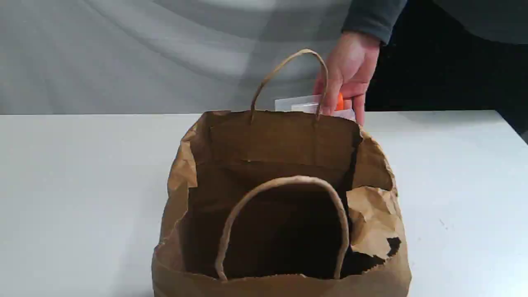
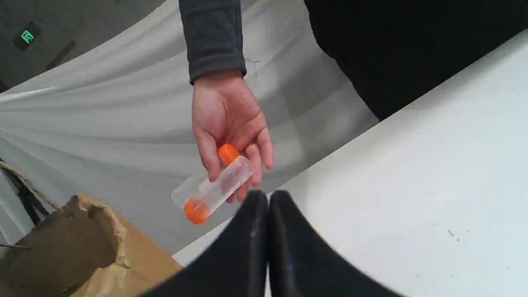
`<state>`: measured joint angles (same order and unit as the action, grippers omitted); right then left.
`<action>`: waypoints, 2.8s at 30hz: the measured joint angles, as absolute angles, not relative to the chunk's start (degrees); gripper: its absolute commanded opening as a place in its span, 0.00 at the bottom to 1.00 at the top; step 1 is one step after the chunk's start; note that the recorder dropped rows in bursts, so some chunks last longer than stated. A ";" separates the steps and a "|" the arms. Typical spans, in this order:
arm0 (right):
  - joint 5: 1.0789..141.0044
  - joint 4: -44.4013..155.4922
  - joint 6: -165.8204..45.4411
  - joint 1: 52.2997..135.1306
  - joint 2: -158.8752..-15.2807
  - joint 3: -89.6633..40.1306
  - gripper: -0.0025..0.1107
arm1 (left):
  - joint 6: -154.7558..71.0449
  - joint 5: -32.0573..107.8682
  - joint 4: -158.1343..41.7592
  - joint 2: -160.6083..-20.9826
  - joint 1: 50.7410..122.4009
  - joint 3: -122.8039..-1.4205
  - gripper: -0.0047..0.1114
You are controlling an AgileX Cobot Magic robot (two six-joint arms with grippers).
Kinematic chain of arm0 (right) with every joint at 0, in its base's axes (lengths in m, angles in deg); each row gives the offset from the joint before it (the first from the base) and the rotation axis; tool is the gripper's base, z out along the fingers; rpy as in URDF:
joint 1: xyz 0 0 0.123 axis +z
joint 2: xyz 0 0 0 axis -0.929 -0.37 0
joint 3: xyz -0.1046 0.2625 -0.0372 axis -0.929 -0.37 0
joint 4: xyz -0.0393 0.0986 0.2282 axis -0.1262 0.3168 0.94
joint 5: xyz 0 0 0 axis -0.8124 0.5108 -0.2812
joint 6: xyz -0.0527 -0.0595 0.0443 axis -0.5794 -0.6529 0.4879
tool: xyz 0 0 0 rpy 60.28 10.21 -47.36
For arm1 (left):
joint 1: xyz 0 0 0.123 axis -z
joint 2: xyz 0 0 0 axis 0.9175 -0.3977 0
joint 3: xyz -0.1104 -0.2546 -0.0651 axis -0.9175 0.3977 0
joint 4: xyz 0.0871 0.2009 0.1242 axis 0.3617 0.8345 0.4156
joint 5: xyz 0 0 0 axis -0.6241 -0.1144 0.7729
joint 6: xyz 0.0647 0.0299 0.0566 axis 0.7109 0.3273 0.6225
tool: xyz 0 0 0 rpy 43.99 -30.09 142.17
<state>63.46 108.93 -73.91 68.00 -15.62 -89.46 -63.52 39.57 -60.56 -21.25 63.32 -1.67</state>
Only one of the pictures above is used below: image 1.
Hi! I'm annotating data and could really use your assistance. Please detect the person's bare hand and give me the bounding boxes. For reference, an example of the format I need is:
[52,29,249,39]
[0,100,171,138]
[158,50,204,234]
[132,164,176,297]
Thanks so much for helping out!
[314,32,380,125]

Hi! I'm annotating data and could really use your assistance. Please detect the clear package with orange item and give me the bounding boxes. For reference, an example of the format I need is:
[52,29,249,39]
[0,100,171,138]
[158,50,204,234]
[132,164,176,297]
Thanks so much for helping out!
[275,94,355,121]

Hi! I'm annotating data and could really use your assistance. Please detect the brown paper bag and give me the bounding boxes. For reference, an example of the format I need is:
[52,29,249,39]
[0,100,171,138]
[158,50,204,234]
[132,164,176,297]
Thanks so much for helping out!
[151,49,412,297]

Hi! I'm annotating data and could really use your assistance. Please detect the grey sleeved forearm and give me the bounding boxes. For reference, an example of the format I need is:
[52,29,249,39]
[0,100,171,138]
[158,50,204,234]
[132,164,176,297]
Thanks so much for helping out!
[342,0,407,45]

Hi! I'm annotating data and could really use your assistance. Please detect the grey backdrop cloth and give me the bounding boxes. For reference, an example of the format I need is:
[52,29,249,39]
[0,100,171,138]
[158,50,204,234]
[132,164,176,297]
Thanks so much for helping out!
[0,0,351,114]

